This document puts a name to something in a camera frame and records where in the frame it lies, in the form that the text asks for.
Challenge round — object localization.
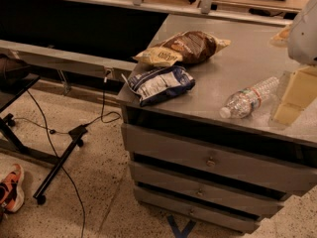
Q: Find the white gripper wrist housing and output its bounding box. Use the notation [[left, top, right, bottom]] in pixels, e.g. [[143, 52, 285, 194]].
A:
[[272, 0, 317, 126]]

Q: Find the clear plastic water bottle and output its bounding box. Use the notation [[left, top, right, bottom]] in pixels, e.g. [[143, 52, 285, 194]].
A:
[[219, 76, 279, 119]]

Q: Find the yellow packet on table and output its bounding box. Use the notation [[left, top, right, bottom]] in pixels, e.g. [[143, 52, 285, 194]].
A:
[[269, 26, 290, 48]]

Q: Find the grey drawer cabinet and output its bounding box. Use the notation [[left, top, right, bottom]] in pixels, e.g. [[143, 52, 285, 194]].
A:
[[122, 104, 317, 233]]

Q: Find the brown and yellow chip bag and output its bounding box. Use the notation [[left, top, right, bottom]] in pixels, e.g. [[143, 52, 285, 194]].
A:
[[134, 31, 231, 66]]

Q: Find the blue and white snack bag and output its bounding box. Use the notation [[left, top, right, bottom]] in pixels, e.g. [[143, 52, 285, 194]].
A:
[[123, 65, 195, 107]]

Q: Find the grey long bench shelf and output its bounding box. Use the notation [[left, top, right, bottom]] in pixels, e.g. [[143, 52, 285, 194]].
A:
[[0, 40, 136, 79]]

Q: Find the orange and white sneaker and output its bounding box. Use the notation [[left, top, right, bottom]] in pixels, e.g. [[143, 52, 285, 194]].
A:
[[0, 164, 25, 212]]

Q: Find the black floor cable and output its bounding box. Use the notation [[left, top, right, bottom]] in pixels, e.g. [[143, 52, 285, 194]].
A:
[[13, 68, 122, 238]]

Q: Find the black rolling stand frame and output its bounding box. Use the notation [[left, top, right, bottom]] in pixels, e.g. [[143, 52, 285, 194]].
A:
[[0, 74, 87, 205]]

